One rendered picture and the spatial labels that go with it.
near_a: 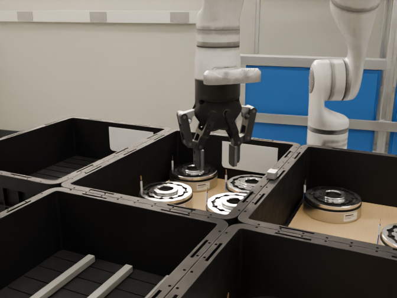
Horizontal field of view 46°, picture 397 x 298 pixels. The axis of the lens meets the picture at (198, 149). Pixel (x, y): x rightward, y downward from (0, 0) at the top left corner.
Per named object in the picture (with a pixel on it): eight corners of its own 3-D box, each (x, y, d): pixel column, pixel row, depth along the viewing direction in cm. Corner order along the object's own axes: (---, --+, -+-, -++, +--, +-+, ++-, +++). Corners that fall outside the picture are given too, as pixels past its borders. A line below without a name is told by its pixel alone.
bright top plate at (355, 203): (313, 185, 94) (314, 182, 94) (365, 195, 89) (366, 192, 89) (297, 202, 86) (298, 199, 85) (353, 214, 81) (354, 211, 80)
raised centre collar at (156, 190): (160, 185, 93) (160, 182, 92) (182, 188, 91) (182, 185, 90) (147, 193, 88) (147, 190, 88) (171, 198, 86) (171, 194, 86)
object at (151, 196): (156, 181, 96) (156, 178, 96) (200, 188, 92) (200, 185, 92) (129, 198, 87) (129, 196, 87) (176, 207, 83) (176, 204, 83)
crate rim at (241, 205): (174, 138, 109) (173, 128, 108) (302, 154, 97) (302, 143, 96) (57, 199, 74) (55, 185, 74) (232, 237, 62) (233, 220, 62)
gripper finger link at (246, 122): (251, 107, 79) (241, 140, 80) (261, 109, 79) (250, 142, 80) (245, 103, 81) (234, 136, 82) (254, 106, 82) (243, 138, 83)
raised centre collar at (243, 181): (243, 178, 96) (243, 175, 96) (266, 181, 95) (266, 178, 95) (237, 186, 92) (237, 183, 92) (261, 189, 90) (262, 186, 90)
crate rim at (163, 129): (72, 124, 121) (71, 115, 120) (173, 138, 109) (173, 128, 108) (-70, 172, 87) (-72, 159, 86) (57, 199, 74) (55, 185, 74)
